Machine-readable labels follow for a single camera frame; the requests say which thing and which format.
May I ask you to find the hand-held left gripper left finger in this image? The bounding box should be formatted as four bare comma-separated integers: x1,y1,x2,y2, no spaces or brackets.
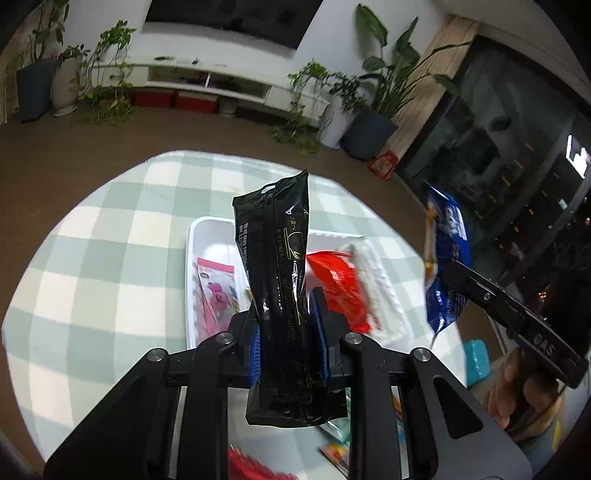
44,299,260,480

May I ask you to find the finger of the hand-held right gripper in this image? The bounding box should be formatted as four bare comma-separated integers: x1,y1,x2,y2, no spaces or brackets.
442,260,509,325

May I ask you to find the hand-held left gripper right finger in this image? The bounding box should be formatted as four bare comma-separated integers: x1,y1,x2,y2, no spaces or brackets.
307,287,533,480

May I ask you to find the blue snack packet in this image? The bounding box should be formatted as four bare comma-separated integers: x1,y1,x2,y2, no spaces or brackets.
422,182,475,339

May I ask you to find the shiny red snack packet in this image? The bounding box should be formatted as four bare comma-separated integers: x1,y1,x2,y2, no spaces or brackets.
305,250,375,336

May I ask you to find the pink cartoon snack packet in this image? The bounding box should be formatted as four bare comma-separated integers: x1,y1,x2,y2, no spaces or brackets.
194,257,251,343

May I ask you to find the black snack packet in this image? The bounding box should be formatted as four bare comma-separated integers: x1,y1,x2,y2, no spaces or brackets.
232,170,348,428

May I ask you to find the white snack packet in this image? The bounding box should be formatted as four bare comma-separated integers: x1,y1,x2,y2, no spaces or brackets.
342,241,410,345

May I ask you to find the green striped snack packet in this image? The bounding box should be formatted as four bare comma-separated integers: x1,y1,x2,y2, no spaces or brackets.
318,414,353,445

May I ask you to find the red textured snack packet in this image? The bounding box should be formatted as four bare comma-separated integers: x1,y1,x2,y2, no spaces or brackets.
228,443,296,480

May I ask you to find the white plastic tray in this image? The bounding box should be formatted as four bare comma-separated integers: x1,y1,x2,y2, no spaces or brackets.
185,215,413,352

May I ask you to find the person's right hand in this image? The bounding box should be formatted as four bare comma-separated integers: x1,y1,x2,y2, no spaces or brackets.
488,348,566,435

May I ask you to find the teal stool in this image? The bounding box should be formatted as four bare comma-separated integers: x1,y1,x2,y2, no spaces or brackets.
463,338,493,389

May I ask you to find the glass sliding door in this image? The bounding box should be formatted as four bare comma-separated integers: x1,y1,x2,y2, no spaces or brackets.
396,36,591,324

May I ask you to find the red paper bag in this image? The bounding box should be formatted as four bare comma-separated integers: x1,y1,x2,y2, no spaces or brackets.
368,151,400,179

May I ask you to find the broad-leaf plant in blue pot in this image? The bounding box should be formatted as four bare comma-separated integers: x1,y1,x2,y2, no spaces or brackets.
340,4,472,163

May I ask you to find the bushy plant in white pot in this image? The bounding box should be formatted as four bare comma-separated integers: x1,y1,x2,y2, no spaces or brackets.
318,71,371,150

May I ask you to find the trailing pothos plant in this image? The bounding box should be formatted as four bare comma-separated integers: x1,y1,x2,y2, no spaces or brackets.
75,20,138,126
271,59,332,156

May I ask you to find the red storage box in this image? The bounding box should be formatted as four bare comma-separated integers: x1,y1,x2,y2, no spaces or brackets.
174,90,219,114
133,89,175,110

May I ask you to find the white television cabinet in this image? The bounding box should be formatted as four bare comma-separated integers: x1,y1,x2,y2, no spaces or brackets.
87,56,334,117

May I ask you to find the small plant in ribbed pot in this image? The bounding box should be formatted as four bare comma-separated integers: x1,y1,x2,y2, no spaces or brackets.
50,44,90,117

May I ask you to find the leafy tree in blue pot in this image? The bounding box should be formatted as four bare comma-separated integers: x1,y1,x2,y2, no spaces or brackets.
13,0,71,124

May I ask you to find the wall television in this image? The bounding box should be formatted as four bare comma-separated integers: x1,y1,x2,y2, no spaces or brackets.
142,0,325,51

